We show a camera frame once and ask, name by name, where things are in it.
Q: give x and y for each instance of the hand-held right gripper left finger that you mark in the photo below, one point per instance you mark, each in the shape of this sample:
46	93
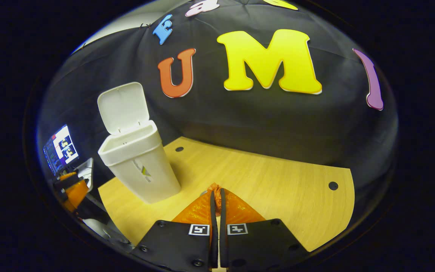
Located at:
179	245

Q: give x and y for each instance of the wooden desktop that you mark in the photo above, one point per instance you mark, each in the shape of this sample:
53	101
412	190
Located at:
278	196

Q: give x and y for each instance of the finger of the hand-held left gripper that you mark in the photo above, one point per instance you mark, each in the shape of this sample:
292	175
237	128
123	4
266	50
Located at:
76	192

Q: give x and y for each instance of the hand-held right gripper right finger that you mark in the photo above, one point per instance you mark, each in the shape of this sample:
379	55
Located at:
255	245

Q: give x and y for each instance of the computer monitor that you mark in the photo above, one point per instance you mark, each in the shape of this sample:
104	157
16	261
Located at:
60	149

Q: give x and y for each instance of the white desktop garbage bin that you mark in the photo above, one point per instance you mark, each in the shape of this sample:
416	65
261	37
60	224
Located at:
142	170

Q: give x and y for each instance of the orange paper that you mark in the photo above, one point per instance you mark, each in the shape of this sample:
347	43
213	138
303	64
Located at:
214	186

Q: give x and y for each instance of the small black cloth clip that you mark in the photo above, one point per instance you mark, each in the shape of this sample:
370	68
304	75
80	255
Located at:
142	25

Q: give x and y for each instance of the black backdrop cloth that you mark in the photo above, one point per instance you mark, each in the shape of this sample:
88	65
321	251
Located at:
259	124

